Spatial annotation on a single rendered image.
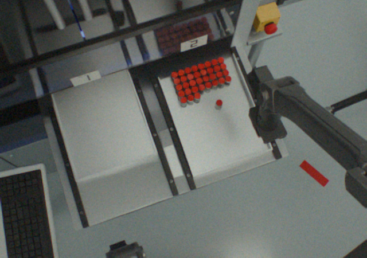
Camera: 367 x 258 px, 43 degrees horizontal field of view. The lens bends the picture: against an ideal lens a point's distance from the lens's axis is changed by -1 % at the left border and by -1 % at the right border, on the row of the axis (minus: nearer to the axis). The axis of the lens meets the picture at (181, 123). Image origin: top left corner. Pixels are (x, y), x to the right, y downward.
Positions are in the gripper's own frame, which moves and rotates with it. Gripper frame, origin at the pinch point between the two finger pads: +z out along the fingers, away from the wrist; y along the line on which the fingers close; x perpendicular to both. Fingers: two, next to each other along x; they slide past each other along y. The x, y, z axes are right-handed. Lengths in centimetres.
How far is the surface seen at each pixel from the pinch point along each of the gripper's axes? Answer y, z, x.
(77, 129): 28, 15, 50
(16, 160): 44, 56, 82
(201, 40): 35.3, 0.2, 5.0
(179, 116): 21.4, 16.6, 18.0
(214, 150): 7.5, 18.9, 11.4
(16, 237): 4, 24, 78
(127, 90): 35.2, 14.3, 30.8
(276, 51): 77, 97, -53
